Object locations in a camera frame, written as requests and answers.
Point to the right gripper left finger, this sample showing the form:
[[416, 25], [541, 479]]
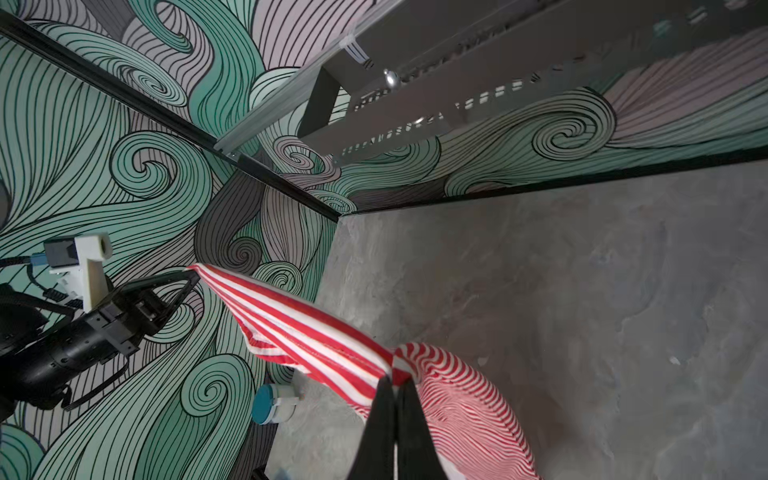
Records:
[[375, 457]]

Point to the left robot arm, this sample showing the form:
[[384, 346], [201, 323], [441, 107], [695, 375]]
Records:
[[24, 322]]

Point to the black wall shelf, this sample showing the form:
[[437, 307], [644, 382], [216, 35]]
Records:
[[425, 68]]

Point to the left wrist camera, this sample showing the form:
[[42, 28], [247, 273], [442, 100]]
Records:
[[77, 265]]

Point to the teal lid white mug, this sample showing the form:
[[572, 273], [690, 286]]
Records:
[[274, 404]]

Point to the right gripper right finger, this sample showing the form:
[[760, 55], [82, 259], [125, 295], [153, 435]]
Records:
[[417, 458]]

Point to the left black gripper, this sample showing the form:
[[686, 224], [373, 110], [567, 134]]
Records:
[[116, 327]]

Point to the red white striped tank top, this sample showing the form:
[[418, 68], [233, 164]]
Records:
[[474, 430]]

